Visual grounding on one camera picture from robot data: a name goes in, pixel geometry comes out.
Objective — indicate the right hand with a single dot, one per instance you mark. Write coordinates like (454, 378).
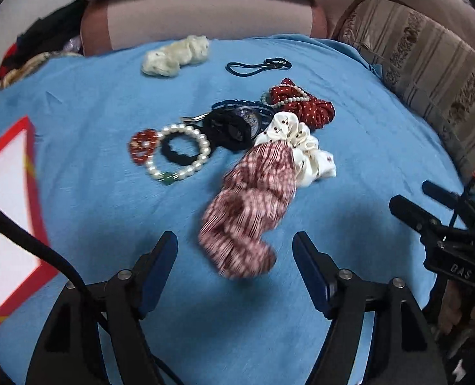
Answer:
(452, 310)

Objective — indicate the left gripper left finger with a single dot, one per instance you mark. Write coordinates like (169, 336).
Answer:
(151, 273)

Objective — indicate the red plaid scrunchie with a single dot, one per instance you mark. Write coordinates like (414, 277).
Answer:
(254, 198)

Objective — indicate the cream dotted scrunchie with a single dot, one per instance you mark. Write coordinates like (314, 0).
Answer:
(168, 60)

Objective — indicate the pink brown folded blanket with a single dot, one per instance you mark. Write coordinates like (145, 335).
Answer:
(109, 25)

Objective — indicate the red polka dot scrunchie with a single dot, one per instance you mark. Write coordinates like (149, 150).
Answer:
(289, 97)

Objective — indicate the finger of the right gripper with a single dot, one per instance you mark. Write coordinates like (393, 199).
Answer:
(444, 197)
(411, 214)

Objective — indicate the pile of dark clothes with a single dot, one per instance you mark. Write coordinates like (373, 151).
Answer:
(47, 37)

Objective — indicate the white dotted scrunchie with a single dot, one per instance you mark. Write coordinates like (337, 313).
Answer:
(311, 163)

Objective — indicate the red white jewelry box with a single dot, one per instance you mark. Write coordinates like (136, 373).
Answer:
(22, 273)

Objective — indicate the thin black hair elastic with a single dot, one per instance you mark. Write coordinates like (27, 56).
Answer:
(248, 70)

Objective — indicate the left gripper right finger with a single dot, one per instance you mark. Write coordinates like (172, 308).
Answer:
(318, 272)

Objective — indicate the silver hair clip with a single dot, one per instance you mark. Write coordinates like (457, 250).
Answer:
(193, 119)

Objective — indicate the striped pillow at right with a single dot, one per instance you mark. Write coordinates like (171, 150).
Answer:
(428, 67)

